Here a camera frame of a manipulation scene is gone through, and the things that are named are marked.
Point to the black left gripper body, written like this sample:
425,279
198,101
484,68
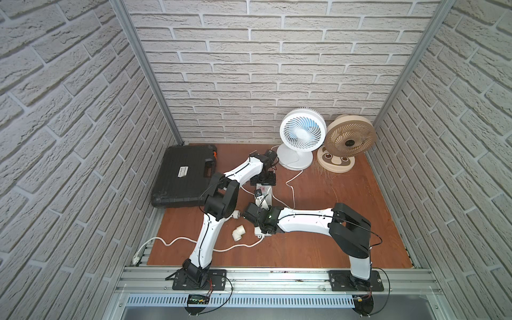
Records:
263,179

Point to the white multicolour power strip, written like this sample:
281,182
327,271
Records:
263,199

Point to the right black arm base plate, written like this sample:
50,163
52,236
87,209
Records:
356,280

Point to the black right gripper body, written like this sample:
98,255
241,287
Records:
268,210

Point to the aluminium corner post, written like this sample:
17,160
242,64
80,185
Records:
130,30
426,38

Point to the right aluminium corner post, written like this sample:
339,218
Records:
426,38

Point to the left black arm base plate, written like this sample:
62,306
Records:
214,279

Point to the black plastic tool case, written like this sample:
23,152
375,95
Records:
184,175

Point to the aluminium front rail frame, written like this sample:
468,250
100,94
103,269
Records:
147,286

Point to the left aluminium corner post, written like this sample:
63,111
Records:
130,30

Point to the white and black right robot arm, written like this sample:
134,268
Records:
350,230

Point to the white desk fan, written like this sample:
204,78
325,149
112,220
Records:
302,131

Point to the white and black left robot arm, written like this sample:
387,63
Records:
219,201

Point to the beige bear desk fan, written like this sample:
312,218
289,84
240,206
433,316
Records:
347,136

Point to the white pipe elbow fitting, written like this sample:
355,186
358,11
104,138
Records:
238,233

